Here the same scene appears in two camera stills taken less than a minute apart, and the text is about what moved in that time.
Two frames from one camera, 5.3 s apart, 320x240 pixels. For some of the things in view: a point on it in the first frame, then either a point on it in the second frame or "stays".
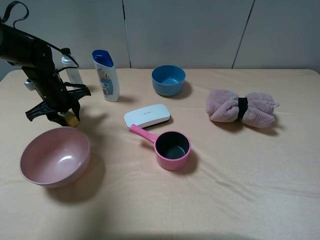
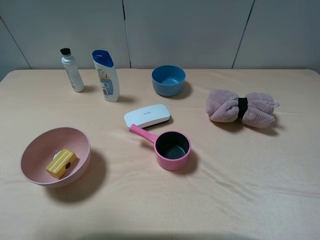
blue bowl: x=168 y=80 stays
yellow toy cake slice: x=71 y=119 -> x=61 y=163
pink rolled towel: x=256 y=110 stays
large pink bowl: x=55 y=157 stays
